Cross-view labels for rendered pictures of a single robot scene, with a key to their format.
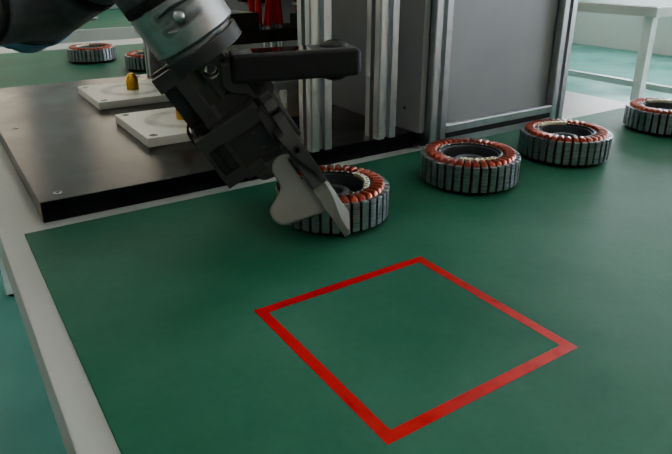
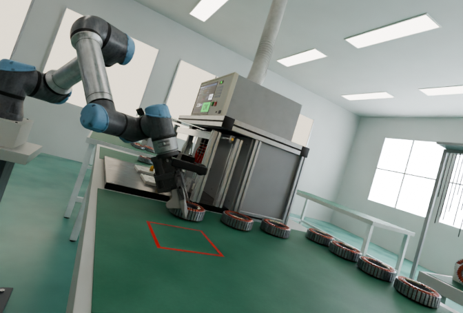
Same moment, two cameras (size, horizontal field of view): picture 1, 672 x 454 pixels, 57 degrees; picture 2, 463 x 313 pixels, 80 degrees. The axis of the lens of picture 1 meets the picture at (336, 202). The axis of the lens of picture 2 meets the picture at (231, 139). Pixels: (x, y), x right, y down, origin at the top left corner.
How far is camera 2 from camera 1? 36 cm
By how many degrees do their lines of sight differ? 26
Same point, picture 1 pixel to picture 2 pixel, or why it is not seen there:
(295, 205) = (173, 203)
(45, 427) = (54, 294)
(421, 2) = (242, 169)
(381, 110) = (219, 197)
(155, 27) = (157, 144)
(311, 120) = (195, 191)
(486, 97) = (258, 207)
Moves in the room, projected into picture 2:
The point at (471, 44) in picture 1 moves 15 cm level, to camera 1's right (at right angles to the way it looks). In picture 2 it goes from (256, 188) to (291, 200)
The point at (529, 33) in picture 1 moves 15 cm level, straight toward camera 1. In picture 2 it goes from (278, 192) to (269, 192)
